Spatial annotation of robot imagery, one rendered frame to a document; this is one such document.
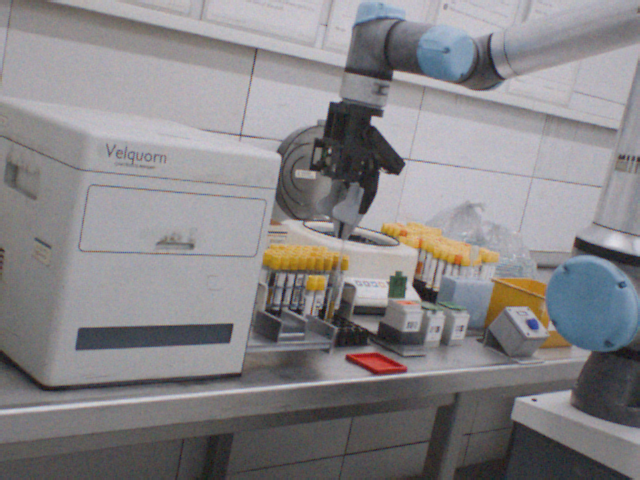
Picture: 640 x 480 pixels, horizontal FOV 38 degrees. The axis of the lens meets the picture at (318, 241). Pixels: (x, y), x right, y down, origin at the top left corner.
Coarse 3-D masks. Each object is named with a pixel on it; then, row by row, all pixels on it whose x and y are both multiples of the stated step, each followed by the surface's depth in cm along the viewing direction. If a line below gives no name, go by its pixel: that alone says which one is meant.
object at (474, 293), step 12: (444, 276) 170; (456, 276) 172; (444, 288) 170; (456, 288) 168; (468, 288) 170; (480, 288) 172; (492, 288) 174; (444, 300) 170; (456, 300) 169; (468, 300) 171; (480, 300) 173; (468, 312) 171; (480, 312) 173; (468, 324) 172; (480, 324) 174
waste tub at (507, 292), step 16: (496, 288) 178; (512, 288) 175; (528, 288) 187; (544, 288) 185; (496, 304) 178; (512, 304) 175; (528, 304) 172; (544, 304) 170; (544, 320) 171; (560, 336) 176
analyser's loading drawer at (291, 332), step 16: (256, 320) 131; (272, 320) 128; (288, 320) 133; (304, 320) 131; (320, 320) 136; (256, 336) 128; (272, 336) 128; (288, 336) 129; (304, 336) 131; (320, 336) 135
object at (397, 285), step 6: (396, 270) 153; (402, 270) 154; (390, 276) 152; (396, 276) 153; (402, 276) 154; (390, 282) 152; (396, 282) 153; (402, 282) 154; (390, 288) 152; (396, 288) 153; (402, 288) 154; (390, 294) 153; (396, 294) 154; (402, 294) 155
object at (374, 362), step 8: (368, 352) 144; (376, 352) 144; (352, 360) 139; (360, 360) 139; (368, 360) 142; (376, 360) 142; (384, 360) 143; (392, 360) 142; (368, 368) 137; (376, 368) 137; (384, 368) 138; (392, 368) 138; (400, 368) 139
